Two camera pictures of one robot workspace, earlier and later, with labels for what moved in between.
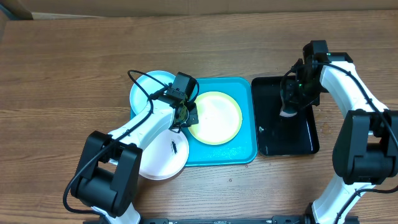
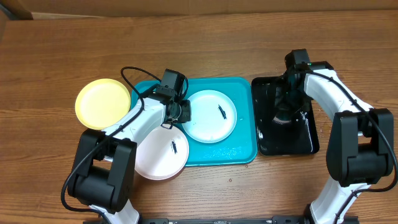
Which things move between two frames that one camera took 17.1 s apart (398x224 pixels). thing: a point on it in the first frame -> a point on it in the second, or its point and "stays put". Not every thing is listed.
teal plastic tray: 242,149 stays put
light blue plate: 147,83 -> 213,117
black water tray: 278,135 stays put
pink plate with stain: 165,158 stays put
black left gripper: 193,114 stays put
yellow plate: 220,118 -> 102,103
